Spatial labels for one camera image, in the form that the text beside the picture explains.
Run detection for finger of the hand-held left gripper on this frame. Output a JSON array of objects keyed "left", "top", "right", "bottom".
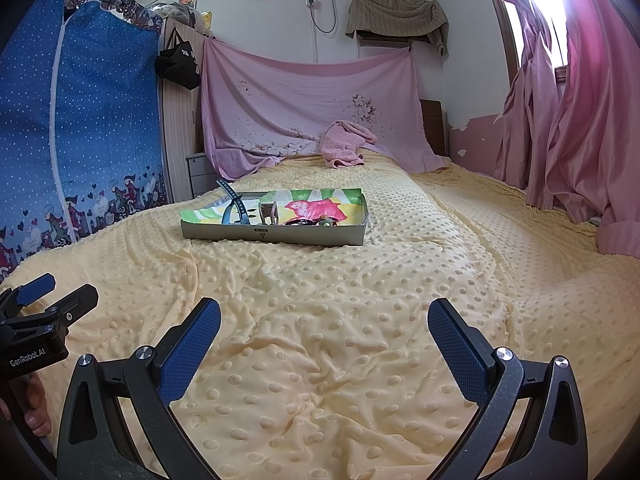
[
  {"left": 0, "top": 283, "right": 99, "bottom": 343},
  {"left": 0, "top": 273, "right": 57, "bottom": 321}
]

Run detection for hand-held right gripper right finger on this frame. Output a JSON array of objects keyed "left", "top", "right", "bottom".
[{"left": 427, "top": 298, "right": 590, "bottom": 480}]

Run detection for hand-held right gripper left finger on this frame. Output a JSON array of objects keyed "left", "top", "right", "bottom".
[{"left": 56, "top": 297, "right": 222, "bottom": 480}]

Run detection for blue watch strap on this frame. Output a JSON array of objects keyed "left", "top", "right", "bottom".
[{"left": 216, "top": 180, "right": 251, "bottom": 226}]

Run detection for person's left hand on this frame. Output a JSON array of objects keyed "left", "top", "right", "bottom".
[{"left": 0, "top": 377, "right": 52, "bottom": 437}]

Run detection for yellow dotted blanket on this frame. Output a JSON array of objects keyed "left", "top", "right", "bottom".
[{"left": 0, "top": 152, "right": 640, "bottom": 480}]

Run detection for grey nightstand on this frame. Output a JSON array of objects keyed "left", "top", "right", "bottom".
[{"left": 186, "top": 151, "right": 221, "bottom": 200}]

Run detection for blue fabric wardrobe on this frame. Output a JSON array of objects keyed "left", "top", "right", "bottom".
[{"left": 0, "top": 0, "right": 173, "bottom": 286}]

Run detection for painted paper sheet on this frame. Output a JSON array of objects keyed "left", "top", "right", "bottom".
[{"left": 181, "top": 187, "right": 363, "bottom": 228}]

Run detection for wooden cabinet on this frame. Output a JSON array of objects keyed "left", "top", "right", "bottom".
[{"left": 160, "top": 15, "right": 207, "bottom": 201}]

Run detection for brown headboard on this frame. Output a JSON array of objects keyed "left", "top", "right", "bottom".
[{"left": 419, "top": 99, "right": 448, "bottom": 156}]

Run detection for pink towel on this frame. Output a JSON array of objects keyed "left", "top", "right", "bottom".
[{"left": 320, "top": 120, "right": 378, "bottom": 168}]

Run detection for pink curtain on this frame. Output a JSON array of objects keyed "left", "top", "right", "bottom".
[{"left": 472, "top": 0, "right": 640, "bottom": 258}]

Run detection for black bag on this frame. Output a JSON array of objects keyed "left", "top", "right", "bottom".
[{"left": 154, "top": 27, "right": 202, "bottom": 91}]

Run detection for pink hanging sheet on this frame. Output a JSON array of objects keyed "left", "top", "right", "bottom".
[{"left": 200, "top": 37, "right": 451, "bottom": 183}]

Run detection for plastic bags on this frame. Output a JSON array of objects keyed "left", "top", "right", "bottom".
[{"left": 147, "top": 0, "right": 213, "bottom": 38}]

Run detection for khaki cloth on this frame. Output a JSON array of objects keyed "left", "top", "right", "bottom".
[{"left": 346, "top": 0, "right": 449, "bottom": 56}]

